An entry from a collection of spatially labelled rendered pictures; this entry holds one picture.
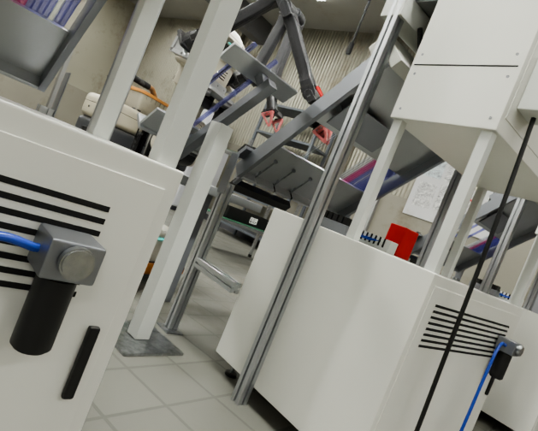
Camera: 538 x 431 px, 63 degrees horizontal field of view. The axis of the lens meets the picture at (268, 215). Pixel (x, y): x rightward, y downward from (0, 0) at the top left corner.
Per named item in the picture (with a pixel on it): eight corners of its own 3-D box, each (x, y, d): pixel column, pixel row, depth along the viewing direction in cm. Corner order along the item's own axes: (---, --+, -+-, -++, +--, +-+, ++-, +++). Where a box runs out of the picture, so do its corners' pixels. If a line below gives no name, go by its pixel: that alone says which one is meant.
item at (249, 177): (240, 178, 179) (238, 164, 183) (337, 220, 223) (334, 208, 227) (242, 176, 179) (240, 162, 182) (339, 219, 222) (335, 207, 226)
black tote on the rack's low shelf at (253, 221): (225, 217, 414) (229, 206, 414) (215, 212, 427) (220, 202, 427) (268, 232, 452) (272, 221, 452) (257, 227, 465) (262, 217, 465)
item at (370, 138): (310, 124, 158) (308, 114, 161) (402, 182, 202) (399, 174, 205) (389, 65, 140) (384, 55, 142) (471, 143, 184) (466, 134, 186)
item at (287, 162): (241, 171, 180) (240, 165, 181) (338, 215, 224) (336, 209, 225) (274, 146, 169) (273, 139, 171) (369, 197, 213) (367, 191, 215)
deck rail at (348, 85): (237, 176, 178) (234, 164, 181) (240, 178, 179) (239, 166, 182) (386, 62, 138) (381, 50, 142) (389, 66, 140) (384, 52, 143)
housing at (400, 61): (380, 76, 142) (368, 47, 149) (446, 135, 174) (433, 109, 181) (401, 60, 137) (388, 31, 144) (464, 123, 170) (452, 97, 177)
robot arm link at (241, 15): (290, -13, 192) (281, -23, 183) (299, 16, 191) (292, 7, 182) (206, 35, 209) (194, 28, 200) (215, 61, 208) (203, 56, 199)
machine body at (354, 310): (208, 365, 159) (273, 206, 158) (327, 371, 206) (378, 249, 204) (339, 501, 111) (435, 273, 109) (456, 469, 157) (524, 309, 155)
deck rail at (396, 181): (337, 220, 223) (334, 209, 226) (339, 221, 224) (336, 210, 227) (471, 144, 184) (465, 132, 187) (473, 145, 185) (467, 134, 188)
